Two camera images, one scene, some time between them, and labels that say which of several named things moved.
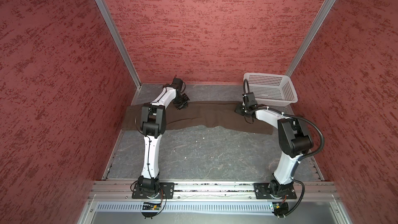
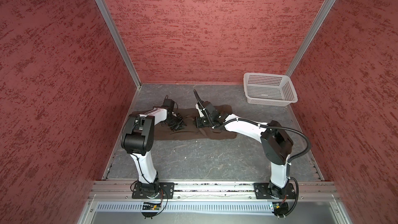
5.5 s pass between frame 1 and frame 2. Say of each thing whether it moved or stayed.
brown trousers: moved
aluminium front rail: stayed
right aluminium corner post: stayed
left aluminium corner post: stayed
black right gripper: moved
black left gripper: moved
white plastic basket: stayed
